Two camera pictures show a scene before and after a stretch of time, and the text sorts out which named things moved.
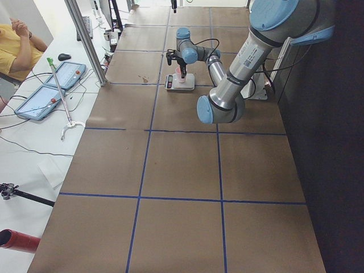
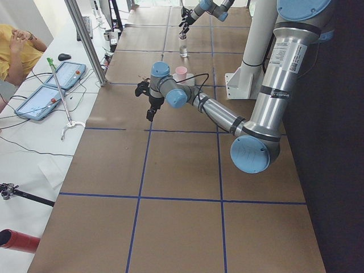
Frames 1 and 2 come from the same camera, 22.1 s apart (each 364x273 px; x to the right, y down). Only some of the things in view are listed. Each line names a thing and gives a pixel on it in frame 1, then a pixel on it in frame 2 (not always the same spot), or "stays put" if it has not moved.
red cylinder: [13, 240] stays put
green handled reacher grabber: [71, 123] stays put
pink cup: [178, 74] stays put
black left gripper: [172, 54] → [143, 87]
